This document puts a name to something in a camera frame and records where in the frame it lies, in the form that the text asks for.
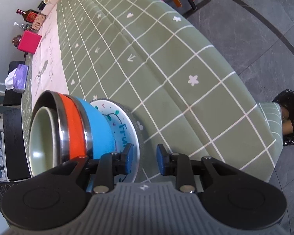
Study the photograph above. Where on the green ceramic bowl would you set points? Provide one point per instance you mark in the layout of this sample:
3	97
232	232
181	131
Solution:
43	137

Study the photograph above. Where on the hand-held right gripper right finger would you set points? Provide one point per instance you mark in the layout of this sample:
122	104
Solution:
162	160

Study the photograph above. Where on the cream tube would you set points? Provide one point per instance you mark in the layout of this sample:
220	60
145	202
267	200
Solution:
47	1

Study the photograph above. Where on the beige patterned tin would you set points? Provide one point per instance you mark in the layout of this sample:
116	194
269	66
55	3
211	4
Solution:
39	20

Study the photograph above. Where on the white deer print table runner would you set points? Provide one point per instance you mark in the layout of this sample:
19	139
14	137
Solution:
51	61

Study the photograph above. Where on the orange steel bowl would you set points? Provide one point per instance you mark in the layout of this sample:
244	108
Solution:
72	127

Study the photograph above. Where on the clear water bottle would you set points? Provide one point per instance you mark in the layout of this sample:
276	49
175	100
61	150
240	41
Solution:
20	25

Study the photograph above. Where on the brown ceramic jar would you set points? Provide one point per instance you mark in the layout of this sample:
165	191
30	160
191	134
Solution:
16	40

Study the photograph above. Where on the white painted plate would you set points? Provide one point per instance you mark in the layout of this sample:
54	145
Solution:
122	120

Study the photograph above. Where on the blue steel bowl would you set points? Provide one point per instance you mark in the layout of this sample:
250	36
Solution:
100	129

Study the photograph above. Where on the purple tissue box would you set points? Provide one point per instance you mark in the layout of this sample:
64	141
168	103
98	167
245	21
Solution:
19	78

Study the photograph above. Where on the black bag trash bin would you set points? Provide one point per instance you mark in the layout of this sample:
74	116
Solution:
292	117

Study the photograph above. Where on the pink box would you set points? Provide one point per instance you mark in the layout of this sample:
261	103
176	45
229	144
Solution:
29	41

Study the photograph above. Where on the black chair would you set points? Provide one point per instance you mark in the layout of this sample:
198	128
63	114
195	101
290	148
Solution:
12	98
14	146

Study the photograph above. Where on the short dark jar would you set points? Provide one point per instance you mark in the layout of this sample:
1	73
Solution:
41	5

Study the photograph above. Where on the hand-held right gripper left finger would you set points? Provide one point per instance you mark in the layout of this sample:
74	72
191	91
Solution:
128	158

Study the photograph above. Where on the brown liquor bottle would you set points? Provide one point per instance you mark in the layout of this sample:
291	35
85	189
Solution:
29	16

